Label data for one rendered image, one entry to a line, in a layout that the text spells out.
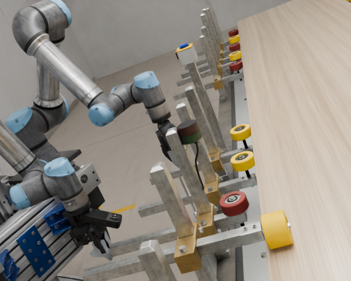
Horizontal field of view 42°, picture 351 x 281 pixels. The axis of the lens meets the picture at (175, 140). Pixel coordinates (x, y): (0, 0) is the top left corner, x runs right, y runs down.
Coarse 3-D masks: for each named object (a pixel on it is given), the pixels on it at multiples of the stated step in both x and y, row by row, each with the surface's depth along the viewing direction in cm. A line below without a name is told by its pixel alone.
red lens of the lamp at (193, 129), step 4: (196, 120) 128; (196, 124) 127; (184, 128) 126; (188, 128) 126; (192, 128) 126; (196, 128) 127; (180, 132) 127; (184, 132) 127; (188, 132) 126; (192, 132) 127; (184, 136) 127
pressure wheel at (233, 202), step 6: (234, 192) 135; (240, 192) 133; (222, 198) 134; (228, 198) 133; (234, 198) 132; (240, 198) 130; (246, 198) 131; (222, 204) 131; (228, 204) 130; (234, 204) 129; (240, 204) 129; (246, 204) 130; (222, 210) 132; (228, 210) 130; (234, 210) 129; (240, 210) 129
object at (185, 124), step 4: (188, 120) 130; (192, 120) 129; (180, 124) 130; (184, 124) 129; (188, 124) 128; (192, 124) 127; (180, 128) 127; (196, 132) 127; (188, 136) 127; (184, 144) 129; (196, 144) 131; (184, 148) 130; (196, 156) 132; (196, 160) 133; (196, 164) 134; (196, 168) 134; (200, 180) 136
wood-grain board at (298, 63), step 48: (336, 0) 319; (288, 48) 256; (336, 48) 223; (288, 96) 189; (336, 96) 171; (288, 144) 150; (336, 144) 138; (288, 192) 125; (336, 192) 117; (336, 240) 101
